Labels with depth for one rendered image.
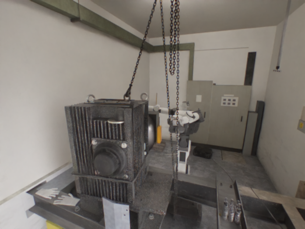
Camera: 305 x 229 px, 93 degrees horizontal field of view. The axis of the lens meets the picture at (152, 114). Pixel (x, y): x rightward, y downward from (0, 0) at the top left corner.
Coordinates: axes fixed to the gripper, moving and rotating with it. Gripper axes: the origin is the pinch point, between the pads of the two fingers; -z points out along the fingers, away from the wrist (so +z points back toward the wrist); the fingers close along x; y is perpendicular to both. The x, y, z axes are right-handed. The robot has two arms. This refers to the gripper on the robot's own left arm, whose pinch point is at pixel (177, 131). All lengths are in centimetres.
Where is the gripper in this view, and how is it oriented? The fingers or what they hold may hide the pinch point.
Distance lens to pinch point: 116.7
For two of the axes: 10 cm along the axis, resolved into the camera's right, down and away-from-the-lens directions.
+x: -10.0, 0.2, 0.7
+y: -0.4, -9.7, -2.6
